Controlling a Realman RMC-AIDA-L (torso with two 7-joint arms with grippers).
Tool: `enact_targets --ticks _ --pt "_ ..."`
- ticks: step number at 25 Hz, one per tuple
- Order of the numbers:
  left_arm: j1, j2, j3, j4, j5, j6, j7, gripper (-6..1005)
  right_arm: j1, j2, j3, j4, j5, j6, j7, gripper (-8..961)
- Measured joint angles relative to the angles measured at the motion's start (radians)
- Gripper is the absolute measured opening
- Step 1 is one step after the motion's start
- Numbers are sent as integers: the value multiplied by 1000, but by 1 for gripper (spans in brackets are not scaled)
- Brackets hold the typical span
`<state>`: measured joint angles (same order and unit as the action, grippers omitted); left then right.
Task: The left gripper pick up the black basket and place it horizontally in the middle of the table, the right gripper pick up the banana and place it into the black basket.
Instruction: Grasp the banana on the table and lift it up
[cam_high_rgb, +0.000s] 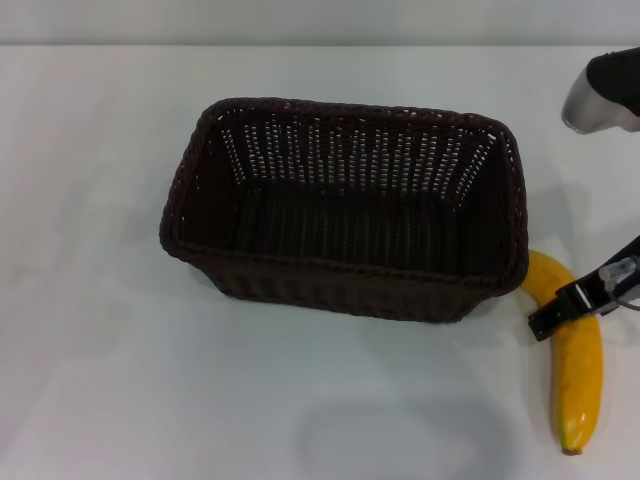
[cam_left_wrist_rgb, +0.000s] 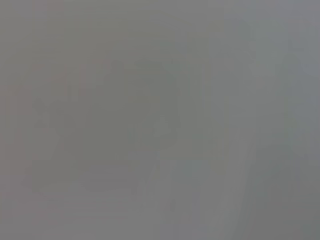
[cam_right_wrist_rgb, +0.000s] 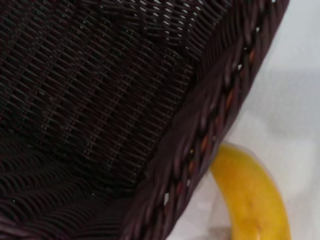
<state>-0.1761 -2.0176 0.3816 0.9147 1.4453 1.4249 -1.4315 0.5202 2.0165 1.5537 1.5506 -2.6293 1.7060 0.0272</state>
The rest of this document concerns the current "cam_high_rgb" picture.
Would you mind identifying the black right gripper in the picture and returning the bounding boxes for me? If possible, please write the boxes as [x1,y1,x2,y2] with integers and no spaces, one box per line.
[528,233,640,343]

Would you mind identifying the dark brown woven basket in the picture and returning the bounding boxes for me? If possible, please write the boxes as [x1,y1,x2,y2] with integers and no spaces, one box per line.
[158,96,530,325]

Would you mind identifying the yellow banana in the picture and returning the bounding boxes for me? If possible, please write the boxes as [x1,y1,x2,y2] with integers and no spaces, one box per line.
[519,249,604,455]

